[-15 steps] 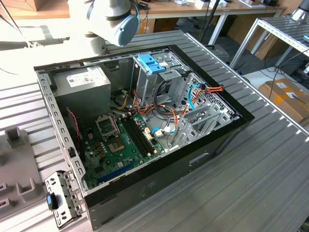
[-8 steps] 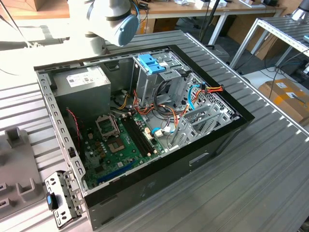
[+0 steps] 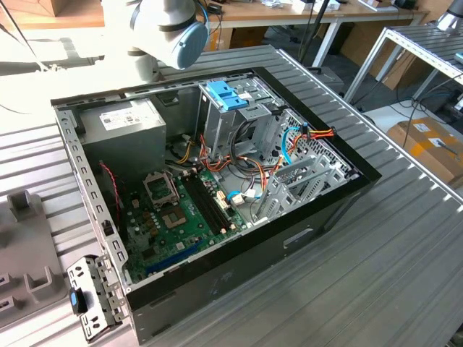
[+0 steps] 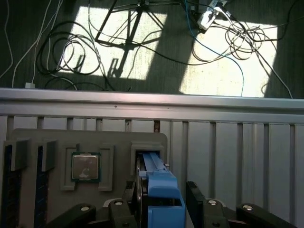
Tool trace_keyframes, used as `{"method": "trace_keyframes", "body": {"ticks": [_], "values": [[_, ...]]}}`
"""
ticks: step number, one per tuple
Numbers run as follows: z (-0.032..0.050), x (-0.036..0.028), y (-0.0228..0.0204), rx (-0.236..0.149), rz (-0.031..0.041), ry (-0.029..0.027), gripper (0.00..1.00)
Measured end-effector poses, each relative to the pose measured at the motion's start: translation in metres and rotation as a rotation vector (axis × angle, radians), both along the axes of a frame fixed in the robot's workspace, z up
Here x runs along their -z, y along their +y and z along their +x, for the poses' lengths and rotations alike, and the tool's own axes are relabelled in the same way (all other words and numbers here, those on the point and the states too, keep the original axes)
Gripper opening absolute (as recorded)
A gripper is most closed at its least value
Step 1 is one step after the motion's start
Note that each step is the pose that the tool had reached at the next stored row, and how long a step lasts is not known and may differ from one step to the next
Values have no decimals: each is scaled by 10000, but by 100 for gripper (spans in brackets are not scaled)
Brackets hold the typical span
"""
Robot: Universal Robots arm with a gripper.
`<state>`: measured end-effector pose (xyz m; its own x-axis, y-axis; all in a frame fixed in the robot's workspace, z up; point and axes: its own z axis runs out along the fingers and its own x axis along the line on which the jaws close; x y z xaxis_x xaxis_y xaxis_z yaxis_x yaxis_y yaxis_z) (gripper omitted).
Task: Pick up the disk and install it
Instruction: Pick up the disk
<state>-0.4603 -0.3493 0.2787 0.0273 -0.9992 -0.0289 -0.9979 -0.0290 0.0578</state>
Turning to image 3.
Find metal card retainer bracket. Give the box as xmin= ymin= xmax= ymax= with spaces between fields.
xmin=66 ymin=254 xmax=129 ymax=344

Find orange red yellow power wire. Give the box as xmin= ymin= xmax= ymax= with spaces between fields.
xmin=289 ymin=125 xmax=337 ymax=155

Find large brown cardboard box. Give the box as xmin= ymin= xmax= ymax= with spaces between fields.
xmin=339 ymin=21 xmax=431 ymax=91

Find metal socket cover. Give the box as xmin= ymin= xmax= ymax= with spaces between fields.
xmin=143 ymin=172 xmax=181 ymax=211

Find yellow black wire bundle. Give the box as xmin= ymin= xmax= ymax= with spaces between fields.
xmin=169 ymin=133 xmax=195 ymax=166

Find orange red yellow wire bundle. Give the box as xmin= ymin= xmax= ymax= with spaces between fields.
xmin=237 ymin=154 xmax=287 ymax=198

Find red orange wire loop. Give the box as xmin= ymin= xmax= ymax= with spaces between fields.
xmin=198 ymin=133 xmax=233 ymax=176

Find black RAM slot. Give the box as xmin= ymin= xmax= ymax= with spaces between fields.
xmin=190 ymin=172 xmax=229 ymax=232
xmin=186 ymin=173 xmax=226 ymax=234
xmin=195 ymin=171 xmax=233 ymax=229
xmin=182 ymin=175 xmax=222 ymax=236

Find thick black cable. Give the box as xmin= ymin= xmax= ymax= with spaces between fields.
xmin=231 ymin=121 xmax=263 ymax=173

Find small brown cardboard box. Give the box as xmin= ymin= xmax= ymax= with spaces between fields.
xmin=216 ymin=27 xmax=271 ymax=51

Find grey metal drive cage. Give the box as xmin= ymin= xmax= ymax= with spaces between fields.
xmin=197 ymin=76 xmax=286 ymax=160

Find blue data wire black plug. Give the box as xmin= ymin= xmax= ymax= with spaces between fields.
xmin=281 ymin=122 xmax=308 ymax=166

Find blue plastic drive latch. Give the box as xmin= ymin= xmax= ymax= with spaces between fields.
xmin=206 ymin=81 xmax=250 ymax=112

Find black desk cables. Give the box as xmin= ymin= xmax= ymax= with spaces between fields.
xmin=299 ymin=0 xmax=332 ymax=69

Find cardboard box white labels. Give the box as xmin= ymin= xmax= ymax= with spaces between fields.
xmin=386 ymin=117 xmax=463 ymax=187

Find long wooden desk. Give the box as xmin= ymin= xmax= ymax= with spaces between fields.
xmin=208 ymin=0 xmax=430 ymax=69

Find grey parts rack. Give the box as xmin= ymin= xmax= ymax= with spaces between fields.
xmin=0 ymin=191 xmax=69 ymax=321

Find black open PC case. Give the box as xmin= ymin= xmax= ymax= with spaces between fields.
xmin=50 ymin=66 xmax=383 ymax=345

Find black blue latch tab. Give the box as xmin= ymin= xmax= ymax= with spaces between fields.
xmin=67 ymin=287 xmax=90 ymax=315

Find light blue flat wire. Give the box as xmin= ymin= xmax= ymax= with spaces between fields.
xmin=226 ymin=189 xmax=263 ymax=207

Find green motherboard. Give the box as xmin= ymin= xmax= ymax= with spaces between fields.
xmin=121 ymin=168 xmax=251 ymax=286

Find CPU socket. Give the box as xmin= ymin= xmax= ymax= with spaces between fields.
xmin=161 ymin=203 xmax=188 ymax=230

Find red black twisted wire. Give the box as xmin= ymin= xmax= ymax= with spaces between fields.
xmin=99 ymin=161 xmax=124 ymax=232

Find grey metal disk bay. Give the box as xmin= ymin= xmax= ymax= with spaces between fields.
xmin=251 ymin=154 xmax=350 ymax=226

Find blue expansion slot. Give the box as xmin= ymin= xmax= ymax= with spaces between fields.
xmin=145 ymin=240 xmax=204 ymax=275

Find grey power supply unit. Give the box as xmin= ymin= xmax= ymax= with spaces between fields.
xmin=77 ymin=97 xmax=168 ymax=175

